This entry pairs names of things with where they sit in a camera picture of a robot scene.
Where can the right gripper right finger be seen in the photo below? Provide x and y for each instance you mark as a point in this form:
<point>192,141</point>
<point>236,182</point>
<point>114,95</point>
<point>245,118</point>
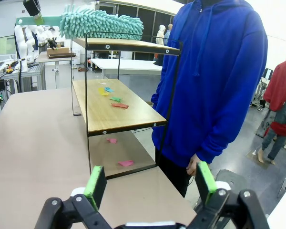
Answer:
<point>203,183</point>

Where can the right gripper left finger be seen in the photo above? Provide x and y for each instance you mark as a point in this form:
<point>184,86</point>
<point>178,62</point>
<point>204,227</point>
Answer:
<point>99,188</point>

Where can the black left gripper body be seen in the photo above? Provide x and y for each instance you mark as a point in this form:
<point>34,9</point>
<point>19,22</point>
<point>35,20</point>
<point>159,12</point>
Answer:
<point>31,6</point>

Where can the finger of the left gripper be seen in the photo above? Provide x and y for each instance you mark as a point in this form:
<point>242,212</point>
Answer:
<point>38,19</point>

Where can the teal microfiber duster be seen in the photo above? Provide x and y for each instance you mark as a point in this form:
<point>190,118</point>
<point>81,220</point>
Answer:
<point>97,26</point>

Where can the right forearm blue sleeve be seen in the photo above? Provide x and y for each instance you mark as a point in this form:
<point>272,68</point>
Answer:
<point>157,100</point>

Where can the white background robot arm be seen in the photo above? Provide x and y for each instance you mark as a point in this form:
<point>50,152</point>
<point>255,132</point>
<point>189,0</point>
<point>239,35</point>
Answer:
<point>20,45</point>
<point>32,40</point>

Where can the left forearm blue sleeve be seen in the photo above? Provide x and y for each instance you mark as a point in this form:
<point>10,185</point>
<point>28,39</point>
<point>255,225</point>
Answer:
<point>228,133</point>

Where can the person left hand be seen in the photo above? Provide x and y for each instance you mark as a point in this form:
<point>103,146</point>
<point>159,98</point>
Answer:
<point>193,167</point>

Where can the cardboard box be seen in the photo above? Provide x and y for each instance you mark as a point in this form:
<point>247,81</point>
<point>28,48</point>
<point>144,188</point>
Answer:
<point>58,50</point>

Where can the red paper scrap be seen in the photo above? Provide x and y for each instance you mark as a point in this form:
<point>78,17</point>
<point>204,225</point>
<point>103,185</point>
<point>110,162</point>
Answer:
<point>120,106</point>
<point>125,163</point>

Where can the computer monitor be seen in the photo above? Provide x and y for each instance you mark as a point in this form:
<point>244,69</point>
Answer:
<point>6,45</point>

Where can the brown tray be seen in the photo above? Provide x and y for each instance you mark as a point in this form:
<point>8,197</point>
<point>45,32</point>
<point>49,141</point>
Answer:
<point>62,55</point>

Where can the pink paper scrap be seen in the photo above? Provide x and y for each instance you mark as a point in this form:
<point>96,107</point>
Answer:
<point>112,141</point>

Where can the red emergency stop button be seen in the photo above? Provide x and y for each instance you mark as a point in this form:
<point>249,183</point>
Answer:
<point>9,69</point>

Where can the white desk with panel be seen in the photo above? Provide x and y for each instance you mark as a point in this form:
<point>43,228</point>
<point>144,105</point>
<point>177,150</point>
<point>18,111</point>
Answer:
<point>50,76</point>

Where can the black control box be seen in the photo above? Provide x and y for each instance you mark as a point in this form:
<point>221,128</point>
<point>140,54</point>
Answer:
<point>1,84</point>

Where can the green paper scrap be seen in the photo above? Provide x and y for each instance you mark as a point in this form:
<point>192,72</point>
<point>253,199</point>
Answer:
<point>115,99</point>

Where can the yellow paper scrap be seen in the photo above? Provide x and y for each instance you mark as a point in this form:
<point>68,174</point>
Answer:
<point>102,91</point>

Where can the long white background table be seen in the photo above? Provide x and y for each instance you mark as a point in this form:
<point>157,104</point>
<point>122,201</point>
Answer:
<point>126,64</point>

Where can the cyan paper scrap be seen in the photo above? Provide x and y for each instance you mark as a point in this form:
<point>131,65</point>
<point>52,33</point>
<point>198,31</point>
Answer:
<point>109,90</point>

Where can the person in blue hoodie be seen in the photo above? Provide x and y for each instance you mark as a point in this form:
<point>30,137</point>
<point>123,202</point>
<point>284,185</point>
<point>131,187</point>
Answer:
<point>217,71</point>

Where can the person in white hood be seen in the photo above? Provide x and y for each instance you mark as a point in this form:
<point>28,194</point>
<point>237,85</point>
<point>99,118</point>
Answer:
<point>160,34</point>

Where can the person in red hoodie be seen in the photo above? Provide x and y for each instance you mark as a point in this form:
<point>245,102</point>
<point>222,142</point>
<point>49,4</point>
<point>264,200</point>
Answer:
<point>282,81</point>

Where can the person in light blue top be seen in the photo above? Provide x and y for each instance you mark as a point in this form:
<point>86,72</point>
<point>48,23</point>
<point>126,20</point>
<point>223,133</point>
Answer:
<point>168,33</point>

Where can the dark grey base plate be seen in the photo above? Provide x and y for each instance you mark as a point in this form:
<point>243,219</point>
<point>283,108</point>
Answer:
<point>228,177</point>

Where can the aluminium frame stand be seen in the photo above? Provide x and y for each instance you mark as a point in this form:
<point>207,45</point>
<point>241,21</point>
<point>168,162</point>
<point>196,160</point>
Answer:
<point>32,71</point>

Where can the black frame wooden shelf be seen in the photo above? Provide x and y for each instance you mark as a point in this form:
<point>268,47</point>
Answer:
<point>114,114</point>

